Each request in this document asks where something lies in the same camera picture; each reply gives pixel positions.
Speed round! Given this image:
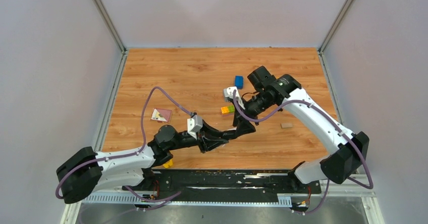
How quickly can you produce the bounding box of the black earbud charging case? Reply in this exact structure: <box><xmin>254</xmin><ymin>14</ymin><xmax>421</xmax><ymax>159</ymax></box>
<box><xmin>221</xmin><ymin>130</ymin><xmax>238</xmax><ymax>140</ymax></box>

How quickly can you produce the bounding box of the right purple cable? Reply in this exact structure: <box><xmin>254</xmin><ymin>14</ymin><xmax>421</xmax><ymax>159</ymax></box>
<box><xmin>232</xmin><ymin>88</ymin><xmax>374</xmax><ymax>215</ymax></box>

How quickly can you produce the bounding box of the purple cable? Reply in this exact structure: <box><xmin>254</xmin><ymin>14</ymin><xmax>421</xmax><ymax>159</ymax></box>
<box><xmin>55</xmin><ymin>86</ymin><xmax>196</xmax><ymax>200</ymax></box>
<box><xmin>232</xmin><ymin>88</ymin><xmax>374</xmax><ymax>215</ymax></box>

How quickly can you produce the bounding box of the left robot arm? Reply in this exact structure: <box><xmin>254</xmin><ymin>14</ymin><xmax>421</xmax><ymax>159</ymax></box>
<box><xmin>55</xmin><ymin>120</ymin><xmax>235</xmax><ymax>204</ymax></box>

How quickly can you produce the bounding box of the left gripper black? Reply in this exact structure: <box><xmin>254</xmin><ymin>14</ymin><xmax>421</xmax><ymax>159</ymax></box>
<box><xmin>168</xmin><ymin>119</ymin><xmax>229</xmax><ymax>154</ymax></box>

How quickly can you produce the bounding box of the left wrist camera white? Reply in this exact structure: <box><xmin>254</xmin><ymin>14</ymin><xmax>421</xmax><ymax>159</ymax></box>
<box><xmin>187</xmin><ymin>115</ymin><xmax>203</xmax><ymax>140</ymax></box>

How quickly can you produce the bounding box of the pink picture card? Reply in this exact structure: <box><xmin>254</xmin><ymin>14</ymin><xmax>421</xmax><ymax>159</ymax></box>
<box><xmin>150</xmin><ymin>108</ymin><xmax>172</xmax><ymax>123</ymax></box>

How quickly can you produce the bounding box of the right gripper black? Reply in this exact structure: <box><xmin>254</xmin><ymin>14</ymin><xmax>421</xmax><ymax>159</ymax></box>
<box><xmin>232</xmin><ymin>90</ymin><xmax>274</xmax><ymax>137</ymax></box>

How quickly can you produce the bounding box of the aluminium slotted rail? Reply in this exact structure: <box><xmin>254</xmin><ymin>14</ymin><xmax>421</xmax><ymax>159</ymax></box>
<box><xmin>83</xmin><ymin>174</ymin><xmax>376</xmax><ymax>208</ymax></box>

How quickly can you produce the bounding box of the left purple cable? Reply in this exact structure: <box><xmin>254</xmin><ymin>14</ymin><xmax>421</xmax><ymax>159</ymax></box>
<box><xmin>55</xmin><ymin>86</ymin><xmax>196</xmax><ymax>200</ymax></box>

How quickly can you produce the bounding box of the orange green toy brick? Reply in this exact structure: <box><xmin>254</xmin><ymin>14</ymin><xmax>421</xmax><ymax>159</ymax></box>
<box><xmin>221</xmin><ymin>105</ymin><xmax>235</xmax><ymax>115</ymax></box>

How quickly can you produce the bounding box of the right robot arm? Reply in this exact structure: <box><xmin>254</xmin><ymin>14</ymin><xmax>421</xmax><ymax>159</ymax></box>
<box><xmin>223</xmin><ymin>66</ymin><xmax>369</xmax><ymax>193</ymax></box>

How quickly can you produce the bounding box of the yellow triangular plastic frame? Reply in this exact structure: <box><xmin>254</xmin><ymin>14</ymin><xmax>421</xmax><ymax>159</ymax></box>
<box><xmin>163</xmin><ymin>159</ymin><xmax>174</xmax><ymax>169</ymax></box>

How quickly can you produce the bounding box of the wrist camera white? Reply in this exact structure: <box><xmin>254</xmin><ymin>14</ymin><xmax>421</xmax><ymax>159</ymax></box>
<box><xmin>187</xmin><ymin>115</ymin><xmax>203</xmax><ymax>140</ymax></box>
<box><xmin>223</xmin><ymin>86</ymin><xmax>245</xmax><ymax>109</ymax></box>

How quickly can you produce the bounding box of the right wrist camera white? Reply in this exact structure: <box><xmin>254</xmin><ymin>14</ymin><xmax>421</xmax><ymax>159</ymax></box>
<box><xmin>223</xmin><ymin>86</ymin><xmax>245</xmax><ymax>109</ymax></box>

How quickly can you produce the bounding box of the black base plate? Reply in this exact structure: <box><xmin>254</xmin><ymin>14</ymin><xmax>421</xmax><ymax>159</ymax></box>
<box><xmin>131</xmin><ymin>169</ymin><xmax>322</xmax><ymax>204</ymax></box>

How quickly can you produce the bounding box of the blue toy block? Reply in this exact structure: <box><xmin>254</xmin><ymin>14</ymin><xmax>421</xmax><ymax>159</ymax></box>
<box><xmin>234</xmin><ymin>75</ymin><xmax>244</xmax><ymax>89</ymax></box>

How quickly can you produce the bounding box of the small wooden block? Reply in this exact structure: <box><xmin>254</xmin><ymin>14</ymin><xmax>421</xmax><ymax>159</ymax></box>
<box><xmin>281</xmin><ymin>123</ymin><xmax>293</xmax><ymax>129</ymax></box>

